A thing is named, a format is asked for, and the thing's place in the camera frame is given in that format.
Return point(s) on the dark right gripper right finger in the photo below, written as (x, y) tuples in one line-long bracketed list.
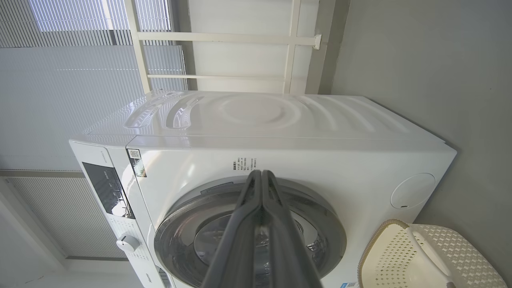
[(284, 248)]

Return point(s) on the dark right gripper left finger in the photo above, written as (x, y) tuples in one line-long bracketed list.
[(236, 240)]

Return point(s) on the round black glass washer door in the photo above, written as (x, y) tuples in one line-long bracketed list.
[(184, 236)]

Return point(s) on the white front-load washing machine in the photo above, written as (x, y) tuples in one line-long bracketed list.
[(320, 160)]

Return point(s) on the white washer control knob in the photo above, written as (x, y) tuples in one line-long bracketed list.
[(128, 243)]

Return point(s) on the black glossy display panel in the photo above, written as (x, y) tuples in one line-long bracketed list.
[(106, 190)]

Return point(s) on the blue energy label sticker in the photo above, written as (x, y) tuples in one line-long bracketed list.
[(350, 285)]

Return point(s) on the cream perforated laundry basket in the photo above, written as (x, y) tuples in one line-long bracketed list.
[(400, 260)]

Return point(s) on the QR code sticker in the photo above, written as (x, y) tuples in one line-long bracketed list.
[(136, 163)]

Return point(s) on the round white filter cover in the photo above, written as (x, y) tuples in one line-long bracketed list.
[(412, 191)]

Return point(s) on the white window blinds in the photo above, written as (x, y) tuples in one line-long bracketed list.
[(60, 80)]

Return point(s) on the white metal frame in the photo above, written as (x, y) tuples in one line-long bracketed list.
[(224, 38)]

